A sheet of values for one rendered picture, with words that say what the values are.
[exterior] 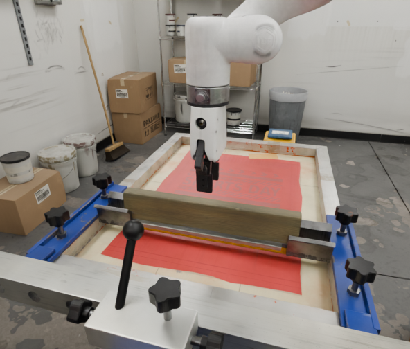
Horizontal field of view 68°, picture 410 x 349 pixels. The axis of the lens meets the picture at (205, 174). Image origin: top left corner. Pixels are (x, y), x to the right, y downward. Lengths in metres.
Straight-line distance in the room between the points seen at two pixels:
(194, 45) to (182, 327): 0.40
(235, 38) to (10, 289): 0.53
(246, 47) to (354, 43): 3.76
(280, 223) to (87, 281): 0.36
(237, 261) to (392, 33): 3.88
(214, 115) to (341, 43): 3.76
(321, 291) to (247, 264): 0.14
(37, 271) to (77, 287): 0.08
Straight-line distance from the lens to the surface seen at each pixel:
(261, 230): 0.64
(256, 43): 0.52
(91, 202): 0.79
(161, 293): 0.37
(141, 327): 0.41
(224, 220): 0.64
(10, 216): 2.59
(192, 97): 0.53
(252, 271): 0.64
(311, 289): 0.63
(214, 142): 0.53
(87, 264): 0.63
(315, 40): 4.20
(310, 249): 0.64
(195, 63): 0.52
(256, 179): 0.97
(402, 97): 4.47
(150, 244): 0.70
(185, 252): 0.67
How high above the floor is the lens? 1.40
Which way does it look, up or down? 27 degrees down
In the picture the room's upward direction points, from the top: straight up
